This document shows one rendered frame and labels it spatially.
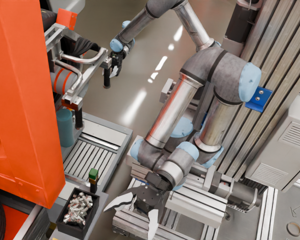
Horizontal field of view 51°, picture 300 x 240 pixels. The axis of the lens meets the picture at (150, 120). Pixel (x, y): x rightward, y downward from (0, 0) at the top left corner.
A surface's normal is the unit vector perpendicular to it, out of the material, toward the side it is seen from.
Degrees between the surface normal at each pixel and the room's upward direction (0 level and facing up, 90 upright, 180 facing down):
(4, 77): 90
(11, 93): 90
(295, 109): 0
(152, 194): 8
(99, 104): 0
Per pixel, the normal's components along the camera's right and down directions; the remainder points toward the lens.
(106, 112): 0.13, -0.64
